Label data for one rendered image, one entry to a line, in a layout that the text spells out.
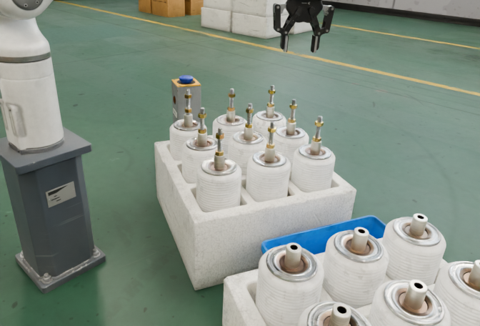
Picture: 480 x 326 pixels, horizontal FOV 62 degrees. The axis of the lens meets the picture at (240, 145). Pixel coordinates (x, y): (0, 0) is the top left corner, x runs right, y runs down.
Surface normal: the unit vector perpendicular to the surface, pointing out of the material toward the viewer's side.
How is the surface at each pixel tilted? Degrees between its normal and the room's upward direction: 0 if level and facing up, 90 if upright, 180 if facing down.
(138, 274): 0
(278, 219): 90
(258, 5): 90
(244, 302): 0
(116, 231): 0
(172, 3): 90
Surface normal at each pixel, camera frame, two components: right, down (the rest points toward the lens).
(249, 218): 0.38, 0.41
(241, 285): 0.04, -0.90
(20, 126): 0.74, 0.32
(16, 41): 0.23, -0.73
